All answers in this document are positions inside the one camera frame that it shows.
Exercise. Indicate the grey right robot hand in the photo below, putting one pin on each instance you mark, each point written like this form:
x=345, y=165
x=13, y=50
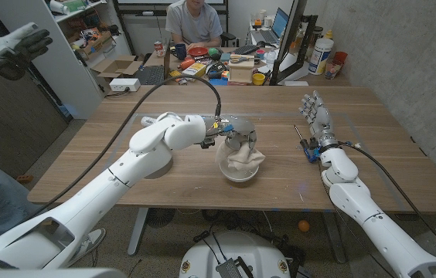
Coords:
x=323, y=119

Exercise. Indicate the operator hand in tracking glove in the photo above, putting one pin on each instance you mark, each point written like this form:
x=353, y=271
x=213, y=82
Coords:
x=5, y=48

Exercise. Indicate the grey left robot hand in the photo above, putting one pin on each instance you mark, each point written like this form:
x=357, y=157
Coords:
x=237, y=127

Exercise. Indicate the beige cloth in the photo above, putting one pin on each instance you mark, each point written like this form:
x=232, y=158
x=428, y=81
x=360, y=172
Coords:
x=245, y=158

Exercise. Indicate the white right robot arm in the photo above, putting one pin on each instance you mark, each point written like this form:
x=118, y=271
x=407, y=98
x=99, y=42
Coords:
x=380, y=224

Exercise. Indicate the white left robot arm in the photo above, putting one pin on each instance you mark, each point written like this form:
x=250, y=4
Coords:
x=106, y=193

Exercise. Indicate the white bowl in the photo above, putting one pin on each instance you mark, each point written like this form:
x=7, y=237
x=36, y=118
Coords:
x=237, y=177

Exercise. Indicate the grey tape roll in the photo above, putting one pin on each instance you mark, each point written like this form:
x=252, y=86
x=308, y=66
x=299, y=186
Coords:
x=164, y=170

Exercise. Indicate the red bowl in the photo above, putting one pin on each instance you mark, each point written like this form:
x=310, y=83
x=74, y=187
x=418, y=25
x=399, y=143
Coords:
x=198, y=51

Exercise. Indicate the black screwdriver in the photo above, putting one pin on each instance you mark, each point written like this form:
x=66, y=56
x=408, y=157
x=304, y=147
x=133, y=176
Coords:
x=299, y=133

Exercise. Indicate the blue flat box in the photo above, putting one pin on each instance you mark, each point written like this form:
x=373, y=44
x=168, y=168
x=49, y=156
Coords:
x=217, y=82

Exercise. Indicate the clear glass cup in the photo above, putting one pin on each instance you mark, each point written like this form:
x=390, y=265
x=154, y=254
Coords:
x=333, y=70

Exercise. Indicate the yellow cup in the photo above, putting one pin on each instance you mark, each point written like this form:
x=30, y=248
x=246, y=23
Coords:
x=258, y=79

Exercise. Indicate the wooden box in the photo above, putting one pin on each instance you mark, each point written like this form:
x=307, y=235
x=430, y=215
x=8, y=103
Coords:
x=241, y=73

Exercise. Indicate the white shelf unit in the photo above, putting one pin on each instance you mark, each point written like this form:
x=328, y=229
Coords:
x=59, y=65

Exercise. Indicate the white wipes canister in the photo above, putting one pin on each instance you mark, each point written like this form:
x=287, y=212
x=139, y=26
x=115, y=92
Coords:
x=320, y=56

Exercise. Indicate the red cup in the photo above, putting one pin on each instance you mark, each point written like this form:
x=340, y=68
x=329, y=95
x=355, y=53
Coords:
x=341, y=56

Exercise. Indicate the yellow white carton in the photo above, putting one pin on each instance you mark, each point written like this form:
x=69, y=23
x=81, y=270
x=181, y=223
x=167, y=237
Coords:
x=195, y=70

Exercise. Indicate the black keyboard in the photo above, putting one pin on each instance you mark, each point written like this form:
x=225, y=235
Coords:
x=151, y=75
x=246, y=49

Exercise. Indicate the green ball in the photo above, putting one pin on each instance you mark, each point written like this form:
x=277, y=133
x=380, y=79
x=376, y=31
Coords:
x=213, y=51

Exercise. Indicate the orange bottle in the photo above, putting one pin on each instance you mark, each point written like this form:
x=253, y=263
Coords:
x=187, y=63

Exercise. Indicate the black computer monitor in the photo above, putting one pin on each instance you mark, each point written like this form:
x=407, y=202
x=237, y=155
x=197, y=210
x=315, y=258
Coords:
x=289, y=36

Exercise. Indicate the navy blue mug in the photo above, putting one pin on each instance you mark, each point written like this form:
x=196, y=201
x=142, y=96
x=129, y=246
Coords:
x=180, y=51

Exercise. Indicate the open laptop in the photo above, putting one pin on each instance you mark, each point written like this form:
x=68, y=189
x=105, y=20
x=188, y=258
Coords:
x=276, y=27

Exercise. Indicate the orange ball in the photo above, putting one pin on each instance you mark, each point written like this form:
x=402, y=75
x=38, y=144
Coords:
x=304, y=226

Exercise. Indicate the seated person grey t-shirt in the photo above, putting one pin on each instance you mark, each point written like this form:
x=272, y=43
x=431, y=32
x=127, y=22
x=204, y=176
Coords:
x=193, y=25

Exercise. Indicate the open cardboard box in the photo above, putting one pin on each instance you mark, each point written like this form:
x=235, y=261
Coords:
x=117, y=66

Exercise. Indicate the grey table leg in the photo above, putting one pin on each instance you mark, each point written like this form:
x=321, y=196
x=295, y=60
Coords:
x=334, y=235
x=137, y=231

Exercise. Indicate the black floor fan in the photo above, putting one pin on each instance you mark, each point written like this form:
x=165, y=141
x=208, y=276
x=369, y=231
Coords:
x=161, y=217

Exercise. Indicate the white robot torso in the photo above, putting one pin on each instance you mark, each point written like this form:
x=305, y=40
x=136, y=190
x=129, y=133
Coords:
x=237, y=247

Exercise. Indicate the white power box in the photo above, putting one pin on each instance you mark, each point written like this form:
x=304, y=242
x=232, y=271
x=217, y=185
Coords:
x=124, y=84

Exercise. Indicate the orange brick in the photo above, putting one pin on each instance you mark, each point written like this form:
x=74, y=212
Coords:
x=25, y=178

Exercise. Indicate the white grey sneaker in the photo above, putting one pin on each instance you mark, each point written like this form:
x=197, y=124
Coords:
x=90, y=241

